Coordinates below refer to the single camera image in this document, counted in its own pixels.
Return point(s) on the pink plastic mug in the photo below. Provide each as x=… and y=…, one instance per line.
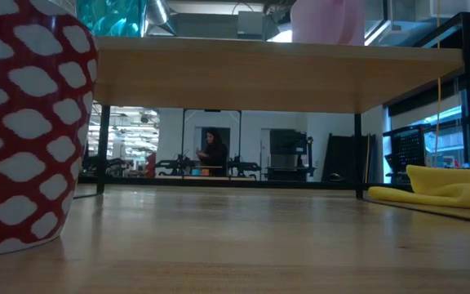
x=325, y=22

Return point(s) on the teal transparent tumbler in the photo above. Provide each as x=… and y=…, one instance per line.
x=112, y=18

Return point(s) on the red white patterned mug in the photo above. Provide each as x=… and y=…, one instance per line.
x=35, y=122

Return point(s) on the wooden shelf black metal legs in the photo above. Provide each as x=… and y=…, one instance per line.
x=239, y=73

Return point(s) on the background robot workstation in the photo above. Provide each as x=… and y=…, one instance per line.
x=243, y=166

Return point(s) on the person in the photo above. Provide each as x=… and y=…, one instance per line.
x=216, y=157

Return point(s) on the black monitor on cart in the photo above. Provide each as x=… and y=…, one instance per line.
x=288, y=141

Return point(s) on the black leaning panels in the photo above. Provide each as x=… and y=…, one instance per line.
x=341, y=155

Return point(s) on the black perforated panel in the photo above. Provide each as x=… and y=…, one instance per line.
x=408, y=149

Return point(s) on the yellow cloth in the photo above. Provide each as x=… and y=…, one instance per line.
x=435, y=183

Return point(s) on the black aluminium table frame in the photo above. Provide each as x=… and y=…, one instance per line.
x=259, y=184

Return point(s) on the silver ventilation duct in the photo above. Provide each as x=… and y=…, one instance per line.
x=157, y=12

